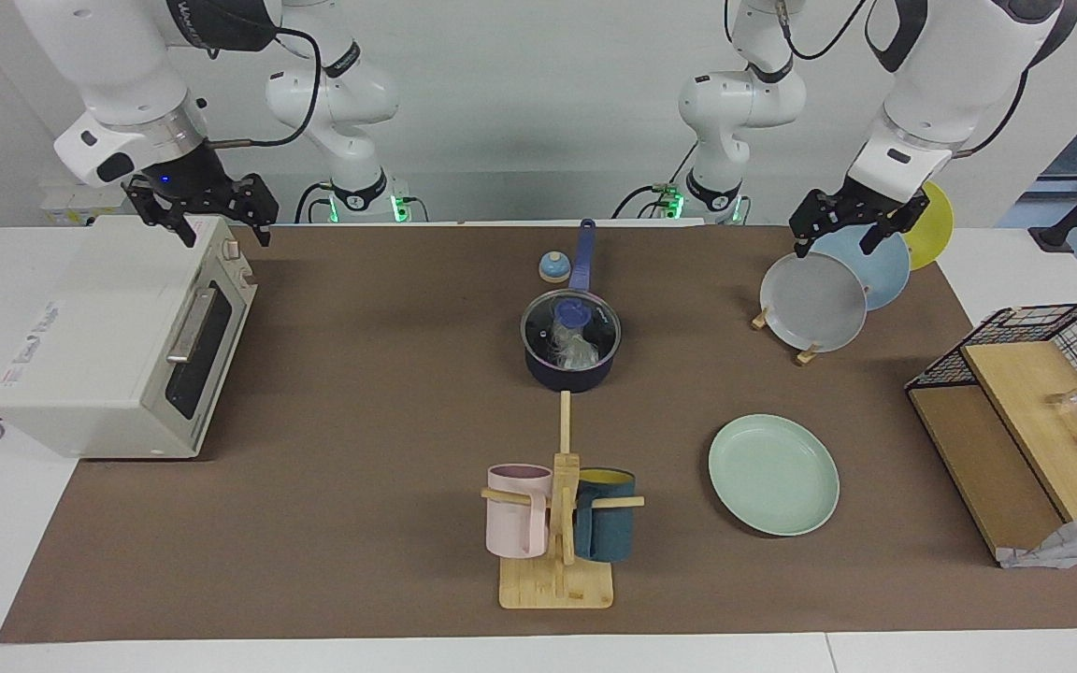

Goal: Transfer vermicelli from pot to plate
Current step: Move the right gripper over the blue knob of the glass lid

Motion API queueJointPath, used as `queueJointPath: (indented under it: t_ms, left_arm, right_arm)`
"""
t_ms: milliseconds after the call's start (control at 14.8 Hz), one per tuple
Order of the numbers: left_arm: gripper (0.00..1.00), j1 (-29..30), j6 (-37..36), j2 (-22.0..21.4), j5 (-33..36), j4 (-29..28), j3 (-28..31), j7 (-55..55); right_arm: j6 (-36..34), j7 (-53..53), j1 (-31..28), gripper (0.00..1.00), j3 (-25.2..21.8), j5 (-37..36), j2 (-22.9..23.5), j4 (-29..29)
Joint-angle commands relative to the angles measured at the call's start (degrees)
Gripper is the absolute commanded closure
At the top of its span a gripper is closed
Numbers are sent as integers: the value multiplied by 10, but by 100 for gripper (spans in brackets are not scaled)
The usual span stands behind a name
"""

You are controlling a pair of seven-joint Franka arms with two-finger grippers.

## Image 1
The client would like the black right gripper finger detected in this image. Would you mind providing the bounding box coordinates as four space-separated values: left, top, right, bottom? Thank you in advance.
230 173 278 249
124 182 198 249

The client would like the black right base cable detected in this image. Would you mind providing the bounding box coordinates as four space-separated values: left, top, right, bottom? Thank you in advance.
295 182 338 225

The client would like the black base cable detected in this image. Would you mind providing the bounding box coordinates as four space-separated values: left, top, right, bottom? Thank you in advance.
611 140 703 221
295 182 338 225

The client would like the mint green plate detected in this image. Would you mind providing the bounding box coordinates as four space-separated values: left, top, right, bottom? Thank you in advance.
708 413 840 537

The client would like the dark blue saucepan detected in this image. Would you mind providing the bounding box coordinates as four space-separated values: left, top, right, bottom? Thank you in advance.
520 219 623 394

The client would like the wooden plate rack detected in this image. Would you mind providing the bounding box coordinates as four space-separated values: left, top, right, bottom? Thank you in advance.
751 301 822 366

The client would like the glass lid with blue knob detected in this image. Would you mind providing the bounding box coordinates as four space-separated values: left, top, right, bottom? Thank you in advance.
520 290 622 367

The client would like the light bamboo shelf board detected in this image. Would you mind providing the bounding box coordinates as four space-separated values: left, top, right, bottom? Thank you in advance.
961 341 1077 523

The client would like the black left base cable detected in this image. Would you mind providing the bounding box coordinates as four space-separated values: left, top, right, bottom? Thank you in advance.
611 140 703 221

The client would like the pink mug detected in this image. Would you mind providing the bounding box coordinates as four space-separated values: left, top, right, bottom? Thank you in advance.
486 464 553 560

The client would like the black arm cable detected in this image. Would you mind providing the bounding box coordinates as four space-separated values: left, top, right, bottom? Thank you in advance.
207 26 324 150
777 0 1077 160

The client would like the light blue plate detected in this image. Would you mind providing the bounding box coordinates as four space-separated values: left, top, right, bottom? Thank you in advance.
810 224 912 311

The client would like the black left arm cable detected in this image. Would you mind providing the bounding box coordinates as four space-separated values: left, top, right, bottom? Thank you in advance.
777 0 1077 160

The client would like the clear plastic bag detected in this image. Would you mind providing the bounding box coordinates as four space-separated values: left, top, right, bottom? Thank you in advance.
548 322 605 370

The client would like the wooden mug tree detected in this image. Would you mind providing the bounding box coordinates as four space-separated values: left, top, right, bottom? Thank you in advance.
481 391 645 610

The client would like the white power strip box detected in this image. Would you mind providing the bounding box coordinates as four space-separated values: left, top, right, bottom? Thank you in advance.
40 182 133 227

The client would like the brown table mat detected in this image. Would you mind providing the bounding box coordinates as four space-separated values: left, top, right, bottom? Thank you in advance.
0 224 1077 644

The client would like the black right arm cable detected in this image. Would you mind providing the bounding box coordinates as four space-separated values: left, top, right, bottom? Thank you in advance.
207 26 324 150

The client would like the dark teal mug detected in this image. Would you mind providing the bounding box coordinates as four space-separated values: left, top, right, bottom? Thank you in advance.
574 467 637 564

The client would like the grey plate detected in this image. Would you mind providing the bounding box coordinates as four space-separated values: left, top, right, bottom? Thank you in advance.
759 252 869 353

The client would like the white toaster oven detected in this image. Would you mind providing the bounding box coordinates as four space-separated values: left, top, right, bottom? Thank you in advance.
0 215 259 461

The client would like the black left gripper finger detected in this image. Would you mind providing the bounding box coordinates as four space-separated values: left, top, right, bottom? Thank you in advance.
861 194 930 253
789 190 843 258

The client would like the yellow plate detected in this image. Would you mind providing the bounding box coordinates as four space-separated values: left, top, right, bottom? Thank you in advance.
903 180 955 272

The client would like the black wire basket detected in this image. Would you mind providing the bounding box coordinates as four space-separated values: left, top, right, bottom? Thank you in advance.
905 302 1077 431

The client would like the brown wooden shelf board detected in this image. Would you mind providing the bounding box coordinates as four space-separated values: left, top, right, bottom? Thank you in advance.
908 385 1068 562

